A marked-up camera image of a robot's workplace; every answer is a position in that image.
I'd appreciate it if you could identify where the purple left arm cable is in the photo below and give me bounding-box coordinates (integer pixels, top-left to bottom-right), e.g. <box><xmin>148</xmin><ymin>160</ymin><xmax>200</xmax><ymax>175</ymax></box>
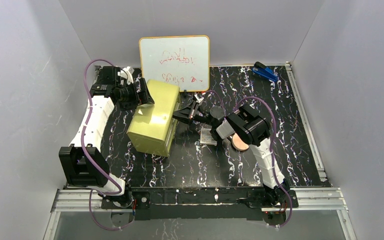
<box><xmin>79</xmin><ymin>59</ymin><xmax>125</xmax><ymax>232</ymax></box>

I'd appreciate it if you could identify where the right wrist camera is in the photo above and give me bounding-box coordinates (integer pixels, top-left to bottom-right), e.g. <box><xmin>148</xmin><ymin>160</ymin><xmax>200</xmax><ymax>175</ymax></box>
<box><xmin>193</xmin><ymin>93</ymin><xmax>205</xmax><ymax>105</ymax></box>

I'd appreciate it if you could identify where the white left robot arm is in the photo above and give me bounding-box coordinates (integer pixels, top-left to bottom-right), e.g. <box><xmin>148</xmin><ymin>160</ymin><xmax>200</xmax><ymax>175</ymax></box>
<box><xmin>58</xmin><ymin>66</ymin><xmax>155</xmax><ymax>196</ymax></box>

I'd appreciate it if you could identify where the green metal drawer chest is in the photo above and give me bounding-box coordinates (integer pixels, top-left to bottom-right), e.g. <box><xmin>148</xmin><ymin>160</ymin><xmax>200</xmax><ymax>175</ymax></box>
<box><xmin>127</xmin><ymin>79</ymin><xmax>180</xmax><ymax>157</ymax></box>

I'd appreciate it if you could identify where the orange framed whiteboard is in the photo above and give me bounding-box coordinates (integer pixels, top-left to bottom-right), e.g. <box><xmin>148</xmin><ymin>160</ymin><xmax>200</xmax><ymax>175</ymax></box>
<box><xmin>138</xmin><ymin>35</ymin><xmax>210</xmax><ymax>92</ymax></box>

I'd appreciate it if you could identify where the white makeup packet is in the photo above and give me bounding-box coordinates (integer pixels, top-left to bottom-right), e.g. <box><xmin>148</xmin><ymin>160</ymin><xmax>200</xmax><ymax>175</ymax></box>
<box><xmin>199</xmin><ymin>128</ymin><xmax>218</xmax><ymax>146</ymax></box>

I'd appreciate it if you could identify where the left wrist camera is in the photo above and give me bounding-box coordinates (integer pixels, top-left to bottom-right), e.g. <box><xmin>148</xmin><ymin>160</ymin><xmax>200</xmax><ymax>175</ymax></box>
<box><xmin>117</xmin><ymin>66</ymin><xmax>134</xmax><ymax>86</ymax></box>

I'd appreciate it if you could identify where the aluminium front rail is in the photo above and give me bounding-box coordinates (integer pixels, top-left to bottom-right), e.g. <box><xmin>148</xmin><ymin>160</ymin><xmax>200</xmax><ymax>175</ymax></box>
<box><xmin>51</xmin><ymin>187</ymin><xmax>348</xmax><ymax>213</ymax></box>

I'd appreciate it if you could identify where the large round powder puff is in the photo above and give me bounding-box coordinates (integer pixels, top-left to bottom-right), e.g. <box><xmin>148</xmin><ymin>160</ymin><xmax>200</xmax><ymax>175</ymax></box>
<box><xmin>231</xmin><ymin>133</ymin><xmax>249</xmax><ymax>152</ymax></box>

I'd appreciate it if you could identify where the aluminium right side rail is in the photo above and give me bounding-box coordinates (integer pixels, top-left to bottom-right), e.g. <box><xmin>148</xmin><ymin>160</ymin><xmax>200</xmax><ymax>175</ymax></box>
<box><xmin>285</xmin><ymin>61</ymin><xmax>328</xmax><ymax>183</ymax></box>

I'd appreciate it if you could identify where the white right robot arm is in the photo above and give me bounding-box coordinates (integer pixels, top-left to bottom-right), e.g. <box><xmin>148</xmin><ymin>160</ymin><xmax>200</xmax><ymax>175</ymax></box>
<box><xmin>172</xmin><ymin>100</ymin><xmax>292</xmax><ymax>205</ymax></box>

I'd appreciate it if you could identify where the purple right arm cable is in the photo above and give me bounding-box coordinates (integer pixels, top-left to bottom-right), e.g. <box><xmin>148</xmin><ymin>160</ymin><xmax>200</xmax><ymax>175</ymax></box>
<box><xmin>201</xmin><ymin>90</ymin><xmax>294</xmax><ymax>228</ymax></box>

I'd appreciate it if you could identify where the aluminium rail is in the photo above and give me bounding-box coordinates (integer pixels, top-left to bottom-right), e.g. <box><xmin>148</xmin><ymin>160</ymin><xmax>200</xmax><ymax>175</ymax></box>
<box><xmin>285</xmin><ymin>61</ymin><xmax>328</xmax><ymax>183</ymax></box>
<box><xmin>51</xmin><ymin>187</ymin><xmax>348</xmax><ymax>213</ymax></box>

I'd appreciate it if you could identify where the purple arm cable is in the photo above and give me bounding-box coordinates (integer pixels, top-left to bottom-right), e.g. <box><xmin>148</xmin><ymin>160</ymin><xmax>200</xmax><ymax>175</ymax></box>
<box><xmin>201</xmin><ymin>90</ymin><xmax>294</xmax><ymax>228</ymax></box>
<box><xmin>79</xmin><ymin>59</ymin><xmax>125</xmax><ymax>232</ymax></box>

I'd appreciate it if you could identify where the blue stapler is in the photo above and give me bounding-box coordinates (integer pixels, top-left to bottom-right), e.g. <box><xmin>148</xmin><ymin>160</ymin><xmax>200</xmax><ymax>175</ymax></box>
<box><xmin>251</xmin><ymin>61</ymin><xmax>278</xmax><ymax>83</ymax></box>

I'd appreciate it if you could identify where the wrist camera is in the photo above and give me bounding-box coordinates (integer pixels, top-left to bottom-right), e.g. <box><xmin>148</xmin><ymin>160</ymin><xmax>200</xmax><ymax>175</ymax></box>
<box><xmin>193</xmin><ymin>93</ymin><xmax>205</xmax><ymax>105</ymax></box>
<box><xmin>117</xmin><ymin>66</ymin><xmax>134</xmax><ymax>86</ymax></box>

